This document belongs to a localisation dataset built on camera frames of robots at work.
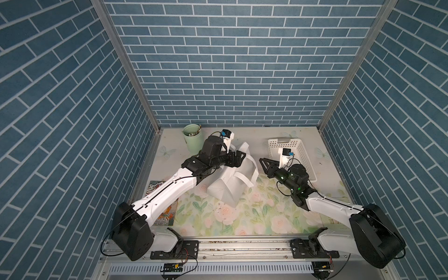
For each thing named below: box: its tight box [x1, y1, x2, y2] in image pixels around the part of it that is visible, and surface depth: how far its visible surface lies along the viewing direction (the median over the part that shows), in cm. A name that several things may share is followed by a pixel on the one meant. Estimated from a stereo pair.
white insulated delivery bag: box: [207, 141, 259, 208], surface depth 77 cm
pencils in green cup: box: [181, 123, 203, 141], surface depth 100 cm
